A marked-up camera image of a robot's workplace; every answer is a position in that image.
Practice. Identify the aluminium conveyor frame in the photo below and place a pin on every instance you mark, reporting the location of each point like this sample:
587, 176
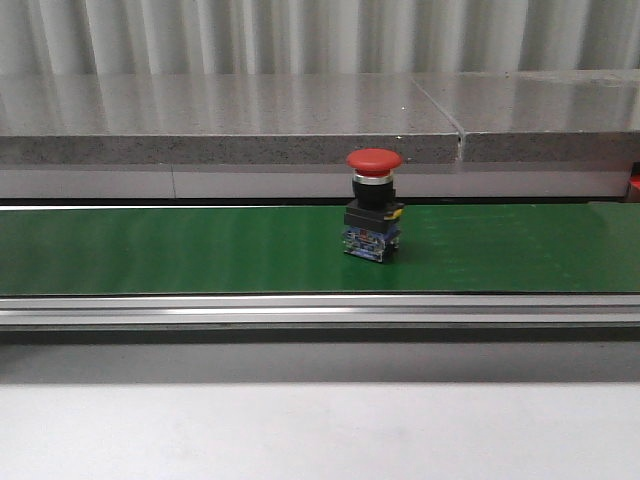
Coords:
321, 318

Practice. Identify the red mushroom push button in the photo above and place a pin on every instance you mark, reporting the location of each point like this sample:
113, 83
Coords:
371, 219

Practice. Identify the green conveyor belt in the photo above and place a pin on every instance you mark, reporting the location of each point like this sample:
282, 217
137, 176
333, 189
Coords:
592, 247

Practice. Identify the red plastic tray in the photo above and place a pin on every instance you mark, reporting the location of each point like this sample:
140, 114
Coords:
633, 191

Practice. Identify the grey stone ledge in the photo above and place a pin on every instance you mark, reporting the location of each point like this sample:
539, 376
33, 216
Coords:
578, 119

